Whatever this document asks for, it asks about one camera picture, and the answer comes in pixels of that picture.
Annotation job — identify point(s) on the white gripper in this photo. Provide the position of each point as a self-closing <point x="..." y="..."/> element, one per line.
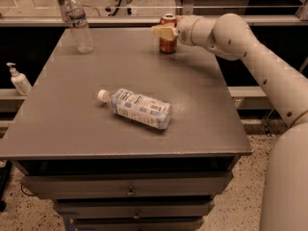
<point x="184" y="31"/>

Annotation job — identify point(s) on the red coke can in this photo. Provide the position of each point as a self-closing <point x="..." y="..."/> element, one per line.
<point x="168" y="46"/>

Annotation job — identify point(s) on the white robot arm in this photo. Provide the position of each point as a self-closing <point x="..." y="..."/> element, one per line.
<point x="285" y="195"/>

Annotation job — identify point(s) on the lying white labelled bottle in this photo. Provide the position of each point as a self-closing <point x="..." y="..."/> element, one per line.
<point x="138" y="107"/>

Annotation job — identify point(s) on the clear upright water bottle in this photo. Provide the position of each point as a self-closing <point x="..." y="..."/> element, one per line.
<point x="78" y="24"/>

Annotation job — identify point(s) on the white pump sanitizer bottle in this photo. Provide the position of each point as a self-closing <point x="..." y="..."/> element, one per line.
<point x="19" y="80"/>

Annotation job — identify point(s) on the grey drawer cabinet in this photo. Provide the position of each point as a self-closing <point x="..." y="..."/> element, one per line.
<point x="63" y="129"/>

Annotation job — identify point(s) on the top grey drawer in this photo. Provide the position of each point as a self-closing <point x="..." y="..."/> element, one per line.
<point x="127" y="185"/>

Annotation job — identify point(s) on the grey drawer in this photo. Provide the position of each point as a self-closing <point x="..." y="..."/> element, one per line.
<point x="135" y="209"/>
<point x="127" y="185"/>
<point x="143" y="224"/>

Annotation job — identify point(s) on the middle grey drawer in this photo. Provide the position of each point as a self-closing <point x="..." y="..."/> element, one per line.
<point x="135" y="209"/>

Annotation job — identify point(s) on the bottom grey drawer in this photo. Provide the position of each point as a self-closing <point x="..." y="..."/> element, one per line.
<point x="143" y="224"/>

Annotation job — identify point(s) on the metal railing frame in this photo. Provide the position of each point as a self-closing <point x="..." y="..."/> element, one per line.
<point x="50" y="13"/>

